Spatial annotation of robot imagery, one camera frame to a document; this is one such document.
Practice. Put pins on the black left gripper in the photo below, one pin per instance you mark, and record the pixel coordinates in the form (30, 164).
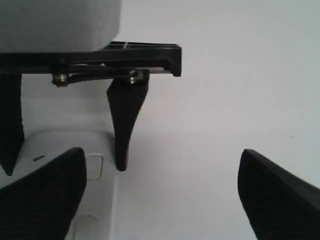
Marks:
(130, 64)

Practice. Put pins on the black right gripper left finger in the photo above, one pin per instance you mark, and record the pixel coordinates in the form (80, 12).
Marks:
(42, 205)

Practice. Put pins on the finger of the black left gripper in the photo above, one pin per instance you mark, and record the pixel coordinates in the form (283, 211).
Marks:
(12, 134)

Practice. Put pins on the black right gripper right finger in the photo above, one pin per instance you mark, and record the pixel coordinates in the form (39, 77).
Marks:
(278, 204)

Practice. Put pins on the white five-outlet power strip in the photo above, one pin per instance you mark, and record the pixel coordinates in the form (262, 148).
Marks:
(93, 220)

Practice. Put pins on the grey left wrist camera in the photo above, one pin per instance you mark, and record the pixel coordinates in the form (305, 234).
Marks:
(58, 26)

